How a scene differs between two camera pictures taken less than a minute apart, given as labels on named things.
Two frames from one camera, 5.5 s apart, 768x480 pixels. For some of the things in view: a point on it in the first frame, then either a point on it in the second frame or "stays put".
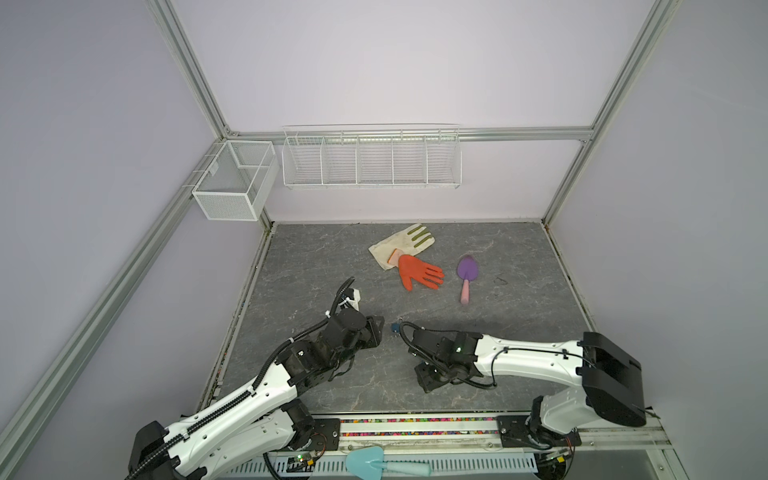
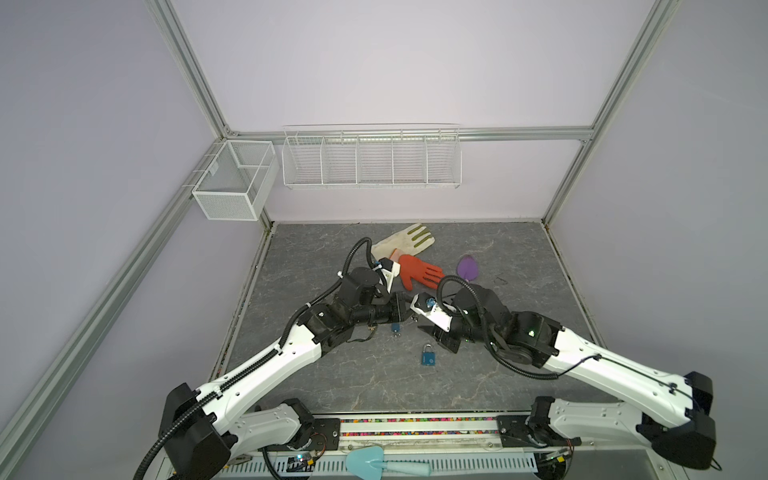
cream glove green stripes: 407,242 stays put
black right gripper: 423,378 → 442,337
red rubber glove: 411,268 stays put
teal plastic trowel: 366,463 stays put
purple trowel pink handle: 467,270 stays put
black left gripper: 373,333 → 398,312
